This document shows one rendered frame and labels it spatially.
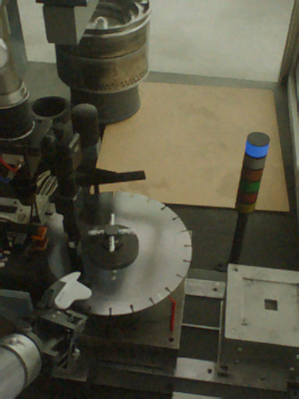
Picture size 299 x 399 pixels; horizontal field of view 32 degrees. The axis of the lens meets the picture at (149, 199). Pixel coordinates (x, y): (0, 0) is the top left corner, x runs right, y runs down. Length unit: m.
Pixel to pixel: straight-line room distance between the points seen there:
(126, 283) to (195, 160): 0.66
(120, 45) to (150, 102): 0.35
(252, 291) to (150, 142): 0.71
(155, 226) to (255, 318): 0.28
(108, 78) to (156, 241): 0.64
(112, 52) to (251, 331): 0.88
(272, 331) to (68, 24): 0.75
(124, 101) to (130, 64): 0.16
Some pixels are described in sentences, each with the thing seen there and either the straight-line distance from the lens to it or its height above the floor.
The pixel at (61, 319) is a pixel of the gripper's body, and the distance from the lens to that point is 0.85.
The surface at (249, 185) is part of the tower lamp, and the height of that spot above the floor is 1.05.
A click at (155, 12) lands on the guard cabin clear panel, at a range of 1.96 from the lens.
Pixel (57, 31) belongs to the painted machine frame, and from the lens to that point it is 1.18.
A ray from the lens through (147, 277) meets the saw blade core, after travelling 1.05.
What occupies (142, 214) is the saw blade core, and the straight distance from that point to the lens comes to 1.16.
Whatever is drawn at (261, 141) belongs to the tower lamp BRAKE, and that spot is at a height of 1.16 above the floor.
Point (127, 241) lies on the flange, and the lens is 1.09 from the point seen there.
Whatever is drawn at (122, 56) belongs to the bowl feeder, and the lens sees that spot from 1.57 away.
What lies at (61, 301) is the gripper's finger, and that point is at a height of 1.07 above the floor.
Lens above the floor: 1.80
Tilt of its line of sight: 45 degrees down
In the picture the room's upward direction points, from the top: 1 degrees clockwise
